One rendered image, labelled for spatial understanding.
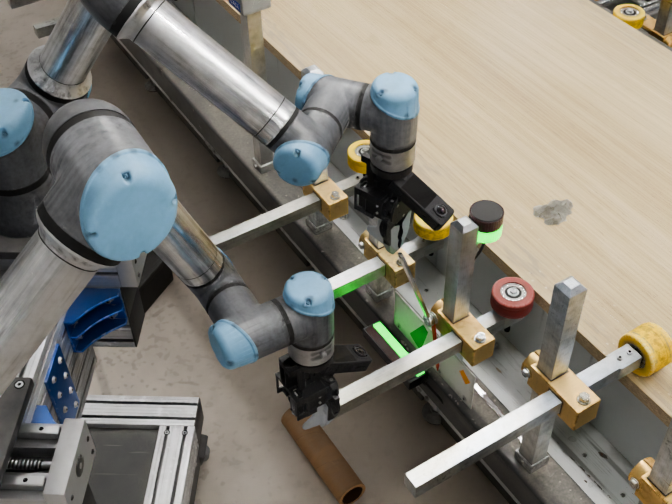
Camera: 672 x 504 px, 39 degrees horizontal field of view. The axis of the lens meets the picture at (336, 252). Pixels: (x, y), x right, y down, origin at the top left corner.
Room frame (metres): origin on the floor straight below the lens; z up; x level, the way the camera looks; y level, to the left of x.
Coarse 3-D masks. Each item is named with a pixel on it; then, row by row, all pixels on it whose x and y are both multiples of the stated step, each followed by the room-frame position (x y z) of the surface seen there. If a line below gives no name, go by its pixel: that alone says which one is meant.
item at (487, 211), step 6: (474, 204) 1.21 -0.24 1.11; (480, 204) 1.21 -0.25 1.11; (486, 204) 1.21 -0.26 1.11; (492, 204) 1.21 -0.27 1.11; (474, 210) 1.20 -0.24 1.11; (480, 210) 1.20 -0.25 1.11; (486, 210) 1.20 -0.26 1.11; (492, 210) 1.20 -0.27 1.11; (498, 210) 1.20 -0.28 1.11; (474, 216) 1.18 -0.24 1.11; (480, 216) 1.18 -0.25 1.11; (486, 216) 1.18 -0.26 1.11; (492, 216) 1.18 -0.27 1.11; (498, 216) 1.18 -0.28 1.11; (480, 252) 1.19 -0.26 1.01
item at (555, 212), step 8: (552, 200) 1.44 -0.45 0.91; (568, 200) 1.43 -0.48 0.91; (536, 208) 1.42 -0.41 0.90; (544, 208) 1.41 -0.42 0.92; (552, 208) 1.41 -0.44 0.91; (560, 208) 1.41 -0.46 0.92; (568, 208) 1.42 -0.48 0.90; (536, 216) 1.40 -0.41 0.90; (544, 216) 1.40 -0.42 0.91; (552, 216) 1.39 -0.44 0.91; (560, 216) 1.39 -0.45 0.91; (552, 224) 1.37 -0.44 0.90
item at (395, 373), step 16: (480, 320) 1.16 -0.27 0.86; (496, 320) 1.16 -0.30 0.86; (512, 320) 1.17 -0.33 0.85; (448, 336) 1.13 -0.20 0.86; (416, 352) 1.09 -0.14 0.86; (432, 352) 1.09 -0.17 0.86; (448, 352) 1.10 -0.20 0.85; (384, 368) 1.05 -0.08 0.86; (400, 368) 1.05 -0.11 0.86; (416, 368) 1.06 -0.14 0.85; (352, 384) 1.02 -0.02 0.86; (368, 384) 1.02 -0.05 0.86; (384, 384) 1.02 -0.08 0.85; (352, 400) 0.99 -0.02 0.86; (368, 400) 1.01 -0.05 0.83; (336, 416) 0.97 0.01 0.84
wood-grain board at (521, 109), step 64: (320, 0) 2.27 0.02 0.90; (384, 0) 2.26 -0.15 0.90; (448, 0) 2.25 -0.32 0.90; (512, 0) 2.24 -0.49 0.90; (576, 0) 2.23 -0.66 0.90; (320, 64) 1.97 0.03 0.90; (384, 64) 1.96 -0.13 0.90; (448, 64) 1.95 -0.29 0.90; (512, 64) 1.94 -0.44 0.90; (576, 64) 1.94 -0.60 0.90; (640, 64) 1.93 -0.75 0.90; (448, 128) 1.70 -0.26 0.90; (512, 128) 1.69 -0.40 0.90; (576, 128) 1.69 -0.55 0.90; (640, 128) 1.68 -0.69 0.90; (448, 192) 1.48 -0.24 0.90; (512, 192) 1.48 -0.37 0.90; (576, 192) 1.47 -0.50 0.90; (640, 192) 1.46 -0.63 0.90; (512, 256) 1.29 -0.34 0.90; (576, 256) 1.28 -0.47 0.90; (640, 256) 1.28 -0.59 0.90; (640, 320) 1.12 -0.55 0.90; (640, 384) 0.97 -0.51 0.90
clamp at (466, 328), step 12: (468, 312) 1.17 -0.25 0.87; (444, 324) 1.16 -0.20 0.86; (456, 324) 1.15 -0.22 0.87; (468, 324) 1.14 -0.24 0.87; (480, 324) 1.14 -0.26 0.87; (468, 336) 1.12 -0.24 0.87; (492, 336) 1.11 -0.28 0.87; (468, 348) 1.10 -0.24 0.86; (480, 348) 1.09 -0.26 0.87; (492, 348) 1.11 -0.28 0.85; (468, 360) 1.09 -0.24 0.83; (480, 360) 1.09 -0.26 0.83
